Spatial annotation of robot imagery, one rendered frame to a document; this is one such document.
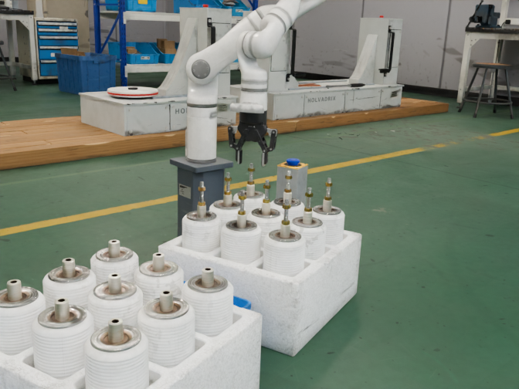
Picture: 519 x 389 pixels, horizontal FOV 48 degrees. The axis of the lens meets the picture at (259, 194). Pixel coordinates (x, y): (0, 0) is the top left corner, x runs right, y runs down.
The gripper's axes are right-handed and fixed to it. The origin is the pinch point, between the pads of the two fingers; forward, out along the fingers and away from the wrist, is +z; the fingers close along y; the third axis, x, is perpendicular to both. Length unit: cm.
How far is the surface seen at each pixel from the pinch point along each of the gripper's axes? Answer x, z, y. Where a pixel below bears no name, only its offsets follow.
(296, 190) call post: -11.4, 10.6, -10.9
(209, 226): 26.0, 11.3, 2.7
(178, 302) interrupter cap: 68, 10, -7
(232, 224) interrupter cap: 26.4, 10.0, -3.3
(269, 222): 18.7, 11.1, -10.3
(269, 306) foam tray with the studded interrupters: 36.5, 24.4, -15.7
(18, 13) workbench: -375, -38, 356
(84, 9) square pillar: -511, -46, 364
